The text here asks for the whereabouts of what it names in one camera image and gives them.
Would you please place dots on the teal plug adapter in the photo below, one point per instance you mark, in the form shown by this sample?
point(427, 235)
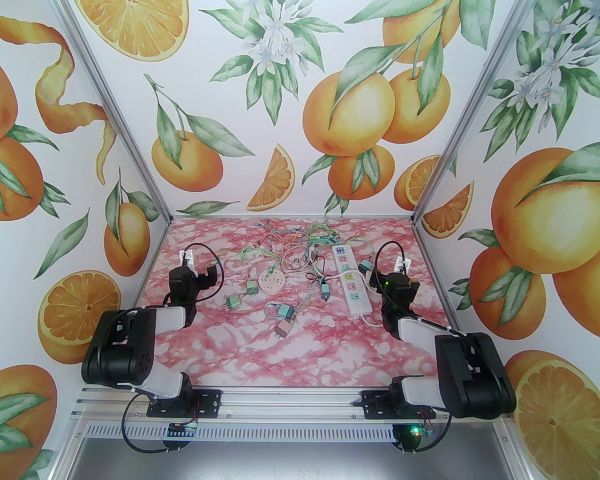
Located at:
point(365, 266)

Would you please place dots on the white power strip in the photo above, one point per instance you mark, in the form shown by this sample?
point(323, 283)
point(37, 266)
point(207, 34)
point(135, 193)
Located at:
point(349, 281)

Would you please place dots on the green plug adapter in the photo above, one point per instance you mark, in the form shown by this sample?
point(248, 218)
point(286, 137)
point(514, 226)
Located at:
point(233, 303)
point(252, 287)

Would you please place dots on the small teal plug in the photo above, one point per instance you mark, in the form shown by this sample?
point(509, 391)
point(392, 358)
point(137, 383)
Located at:
point(324, 291)

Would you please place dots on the round white socket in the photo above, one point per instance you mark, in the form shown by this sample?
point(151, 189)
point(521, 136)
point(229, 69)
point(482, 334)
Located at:
point(272, 283)

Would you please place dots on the pink plug adapter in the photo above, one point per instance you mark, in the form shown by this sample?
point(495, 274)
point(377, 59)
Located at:
point(282, 328)

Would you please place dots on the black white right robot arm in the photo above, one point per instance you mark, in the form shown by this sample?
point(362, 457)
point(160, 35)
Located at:
point(473, 375)

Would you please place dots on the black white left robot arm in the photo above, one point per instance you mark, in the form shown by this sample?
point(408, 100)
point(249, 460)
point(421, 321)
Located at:
point(117, 349)

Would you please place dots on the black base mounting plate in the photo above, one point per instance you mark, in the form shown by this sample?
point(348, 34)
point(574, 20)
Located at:
point(375, 405)
point(208, 403)

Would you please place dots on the small circuit board with LED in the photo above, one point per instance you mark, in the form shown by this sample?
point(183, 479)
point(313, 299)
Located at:
point(424, 430)

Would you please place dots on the perforated metal strip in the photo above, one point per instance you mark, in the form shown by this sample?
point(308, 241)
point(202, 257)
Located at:
point(281, 431)

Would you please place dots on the steel sheet panel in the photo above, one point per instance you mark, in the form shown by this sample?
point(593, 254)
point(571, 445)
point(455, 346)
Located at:
point(281, 461)

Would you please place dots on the aluminium profile rail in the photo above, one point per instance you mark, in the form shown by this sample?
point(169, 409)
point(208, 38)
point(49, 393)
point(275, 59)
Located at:
point(281, 398)

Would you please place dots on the black round mount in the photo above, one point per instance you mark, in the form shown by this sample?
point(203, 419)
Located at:
point(173, 445)
point(408, 440)

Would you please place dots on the aluminium frame post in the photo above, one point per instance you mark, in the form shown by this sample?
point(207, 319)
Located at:
point(115, 108)
point(471, 108)

